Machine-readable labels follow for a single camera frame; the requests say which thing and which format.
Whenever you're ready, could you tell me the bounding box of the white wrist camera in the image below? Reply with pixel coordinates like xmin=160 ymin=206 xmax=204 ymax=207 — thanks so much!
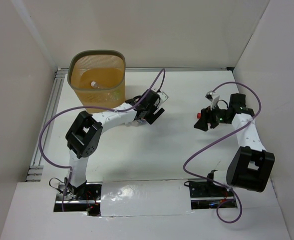
xmin=205 ymin=91 xmax=220 ymax=110
xmin=158 ymin=92 xmax=169 ymax=106

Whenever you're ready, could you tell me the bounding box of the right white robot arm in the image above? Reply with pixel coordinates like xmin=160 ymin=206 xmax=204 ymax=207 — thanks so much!
xmin=194 ymin=92 xmax=275 ymax=196

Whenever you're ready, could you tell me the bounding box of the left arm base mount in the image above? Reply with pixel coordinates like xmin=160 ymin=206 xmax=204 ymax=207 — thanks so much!
xmin=48 ymin=177 xmax=102 ymax=217

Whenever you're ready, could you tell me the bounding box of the green plastic bottle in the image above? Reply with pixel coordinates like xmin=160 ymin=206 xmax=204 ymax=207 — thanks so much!
xmin=110 ymin=91 xmax=121 ymax=102

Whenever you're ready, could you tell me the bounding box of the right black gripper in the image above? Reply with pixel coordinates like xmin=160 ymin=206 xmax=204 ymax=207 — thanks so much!
xmin=194 ymin=102 xmax=231 ymax=132

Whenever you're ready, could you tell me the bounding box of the aluminium frame rail back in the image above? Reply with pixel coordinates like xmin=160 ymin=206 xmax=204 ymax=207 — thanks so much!
xmin=126 ymin=67 xmax=235 ymax=72

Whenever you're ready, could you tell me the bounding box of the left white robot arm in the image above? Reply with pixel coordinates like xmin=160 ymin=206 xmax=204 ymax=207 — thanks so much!
xmin=64 ymin=90 xmax=168 ymax=200

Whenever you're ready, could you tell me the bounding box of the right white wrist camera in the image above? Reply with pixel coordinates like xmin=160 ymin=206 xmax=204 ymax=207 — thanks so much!
xmin=205 ymin=91 xmax=220 ymax=110

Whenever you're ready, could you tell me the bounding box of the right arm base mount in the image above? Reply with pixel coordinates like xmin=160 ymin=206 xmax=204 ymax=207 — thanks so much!
xmin=184 ymin=179 xmax=237 ymax=210

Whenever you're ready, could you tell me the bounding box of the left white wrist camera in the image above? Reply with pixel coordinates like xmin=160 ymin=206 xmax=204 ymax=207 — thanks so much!
xmin=158 ymin=92 xmax=169 ymax=106

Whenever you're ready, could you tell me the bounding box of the yellow mesh waste bin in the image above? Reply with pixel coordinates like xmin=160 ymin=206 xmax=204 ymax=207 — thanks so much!
xmin=67 ymin=50 xmax=126 ymax=109

